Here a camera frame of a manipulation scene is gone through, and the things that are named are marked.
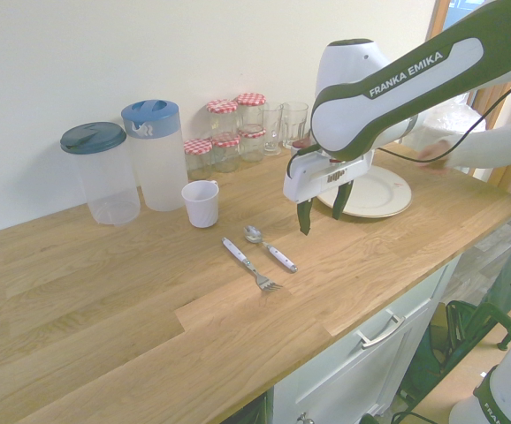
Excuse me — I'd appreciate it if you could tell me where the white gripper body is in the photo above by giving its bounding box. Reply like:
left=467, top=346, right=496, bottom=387
left=282, top=149, right=374, bottom=205

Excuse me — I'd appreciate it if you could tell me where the white plastic bag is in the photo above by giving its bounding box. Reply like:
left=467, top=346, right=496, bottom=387
left=423, top=99, right=489, bottom=133

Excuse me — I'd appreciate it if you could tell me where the clear pitcher dark teal lid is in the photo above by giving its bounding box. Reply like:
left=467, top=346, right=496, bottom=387
left=59, top=122, right=142, bottom=226

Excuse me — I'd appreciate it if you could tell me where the clear faceted drinking glass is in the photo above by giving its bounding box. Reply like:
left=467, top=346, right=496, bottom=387
left=280, top=102, right=309, bottom=150

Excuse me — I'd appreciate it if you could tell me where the silver drawer handle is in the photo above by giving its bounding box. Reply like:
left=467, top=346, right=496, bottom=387
left=355, top=314, right=406, bottom=350

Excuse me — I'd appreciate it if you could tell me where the white handled metal fork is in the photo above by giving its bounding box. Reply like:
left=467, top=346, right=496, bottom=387
left=220, top=237, right=284, bottom=293

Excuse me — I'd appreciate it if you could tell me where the cream plate with gold rim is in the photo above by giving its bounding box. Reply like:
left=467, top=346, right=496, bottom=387
left=316, top=165, right=413, bottom=219

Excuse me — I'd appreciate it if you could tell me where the white ribbed cup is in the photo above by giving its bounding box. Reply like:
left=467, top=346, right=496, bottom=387
left=180, top=179, right=220, bottom=230

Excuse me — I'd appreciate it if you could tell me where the clear glass mug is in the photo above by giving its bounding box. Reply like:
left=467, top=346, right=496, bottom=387
left=262, top=102, right=286, bottom=155

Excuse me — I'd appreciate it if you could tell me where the person forearm white sleeve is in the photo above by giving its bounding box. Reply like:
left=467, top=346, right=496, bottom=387
left=447, top=115, right=511, bottom=170

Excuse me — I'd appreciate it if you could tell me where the person hand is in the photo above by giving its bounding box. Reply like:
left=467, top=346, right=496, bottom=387
left=416, top=141, right=455, bottom=171

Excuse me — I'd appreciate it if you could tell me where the glass jar red checkered lid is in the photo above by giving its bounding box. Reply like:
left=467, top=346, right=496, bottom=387
left=235, top=92, right=267, bottom=132
left=238, top=125, right=267, bottom=163
left=183, top=138, right=214, bottom=180
left=206, top=99, right=240, bottom=138
left=210, top=132, right=241, bottom=173

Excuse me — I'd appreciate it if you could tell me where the clear pitcher light blue lid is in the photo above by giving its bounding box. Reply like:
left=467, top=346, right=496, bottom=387
left=120, top=99, right=190, bottom=212

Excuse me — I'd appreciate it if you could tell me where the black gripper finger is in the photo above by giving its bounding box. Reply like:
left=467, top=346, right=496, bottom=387
left=295, top=199, right=313, bottom=237
left=331, top=179, right=355, bottom=221

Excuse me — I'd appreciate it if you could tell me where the white drawer with handle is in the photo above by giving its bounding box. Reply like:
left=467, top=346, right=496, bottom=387
left=219, top=254, right=464, bottom=424

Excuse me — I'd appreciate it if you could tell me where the white handled metal spoon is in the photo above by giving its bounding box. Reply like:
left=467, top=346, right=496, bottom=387
left=242, top=225, right=299, bottom=274

